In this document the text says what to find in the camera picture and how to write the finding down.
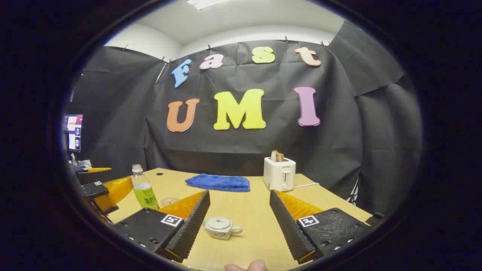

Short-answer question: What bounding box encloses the white teacup lid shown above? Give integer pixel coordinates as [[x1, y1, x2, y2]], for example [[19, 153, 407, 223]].
[[206, 217, 231, 230]]

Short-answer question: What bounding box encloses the black backdrop cloth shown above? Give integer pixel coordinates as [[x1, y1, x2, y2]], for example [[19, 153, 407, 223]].
[[70, 21, 422, 215]]

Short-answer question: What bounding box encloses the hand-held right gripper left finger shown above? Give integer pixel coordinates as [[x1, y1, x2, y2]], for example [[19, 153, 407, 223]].
[[111, 189, 211, 264]]

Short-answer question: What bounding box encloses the white ceramic teacup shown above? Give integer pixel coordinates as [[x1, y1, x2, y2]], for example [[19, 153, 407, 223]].
[[203, 217, 243, 240]]

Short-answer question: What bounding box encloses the blue folded towel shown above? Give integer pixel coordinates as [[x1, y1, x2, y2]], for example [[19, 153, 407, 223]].
[[185, 174, 250, 192]]

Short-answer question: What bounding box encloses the white toaster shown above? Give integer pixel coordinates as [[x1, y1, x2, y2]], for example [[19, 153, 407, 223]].
[[263, 156, 296, 192]]

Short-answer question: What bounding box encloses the computer monitor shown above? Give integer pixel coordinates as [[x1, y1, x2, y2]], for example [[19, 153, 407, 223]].
[[66, 114, 84, 153]]

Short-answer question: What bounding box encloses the green label water bottle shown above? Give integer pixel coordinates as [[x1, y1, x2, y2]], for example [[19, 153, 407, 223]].
[[131, 164, 161, 210]]

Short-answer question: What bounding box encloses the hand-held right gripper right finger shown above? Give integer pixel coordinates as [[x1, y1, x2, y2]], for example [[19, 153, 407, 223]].
[[269, 189, 377, 265]]

